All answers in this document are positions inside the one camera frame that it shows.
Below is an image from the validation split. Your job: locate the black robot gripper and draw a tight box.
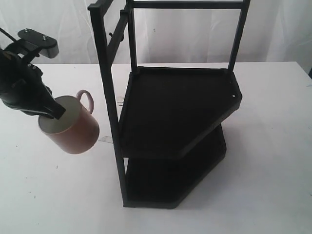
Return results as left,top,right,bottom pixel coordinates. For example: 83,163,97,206
0,49,66,119

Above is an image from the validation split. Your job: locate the pink ceramic mug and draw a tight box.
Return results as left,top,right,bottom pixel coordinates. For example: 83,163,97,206
38,90,100,154

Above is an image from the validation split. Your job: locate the black two-tier metal rack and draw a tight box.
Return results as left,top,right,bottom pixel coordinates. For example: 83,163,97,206
88,0,250,209

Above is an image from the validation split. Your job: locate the wrist camera with metal plate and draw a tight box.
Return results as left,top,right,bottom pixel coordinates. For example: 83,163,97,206
18,28,59,59

